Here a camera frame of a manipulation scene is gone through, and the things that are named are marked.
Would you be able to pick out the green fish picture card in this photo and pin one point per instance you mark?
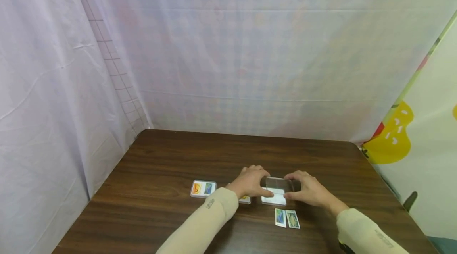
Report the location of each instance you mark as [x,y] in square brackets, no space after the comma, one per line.
[292,219]

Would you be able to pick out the person's left forearm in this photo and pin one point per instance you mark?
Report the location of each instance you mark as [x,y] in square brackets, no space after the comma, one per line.
[203,222]

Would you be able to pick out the person's right hand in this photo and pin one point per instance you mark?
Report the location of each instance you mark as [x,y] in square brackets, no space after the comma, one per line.
[314,192]

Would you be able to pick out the blue fish picture card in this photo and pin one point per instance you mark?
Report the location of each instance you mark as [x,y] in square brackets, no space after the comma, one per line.
[280,217]

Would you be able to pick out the person's right forearm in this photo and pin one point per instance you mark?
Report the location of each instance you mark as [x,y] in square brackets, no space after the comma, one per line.
[364,234]

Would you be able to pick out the person's right thumb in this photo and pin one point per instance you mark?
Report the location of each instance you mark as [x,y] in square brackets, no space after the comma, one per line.
[292,195]

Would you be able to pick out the clear case with orange card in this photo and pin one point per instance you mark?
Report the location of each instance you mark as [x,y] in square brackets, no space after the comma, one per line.
[203,188]

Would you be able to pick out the person's left fingers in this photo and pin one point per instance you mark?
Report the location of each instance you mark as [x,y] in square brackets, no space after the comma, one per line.
[256,170]

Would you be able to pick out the person's left thumb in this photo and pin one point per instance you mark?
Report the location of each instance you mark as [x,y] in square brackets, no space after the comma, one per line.
[266,193]

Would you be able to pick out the person's left hand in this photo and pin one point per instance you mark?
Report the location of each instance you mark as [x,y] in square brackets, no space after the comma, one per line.
[248,184]

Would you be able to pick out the clear case with white cards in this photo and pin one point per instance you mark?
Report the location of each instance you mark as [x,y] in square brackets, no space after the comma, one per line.
[274,198]

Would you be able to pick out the person's right fingers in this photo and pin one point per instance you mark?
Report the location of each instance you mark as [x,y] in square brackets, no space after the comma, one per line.
[294,176]

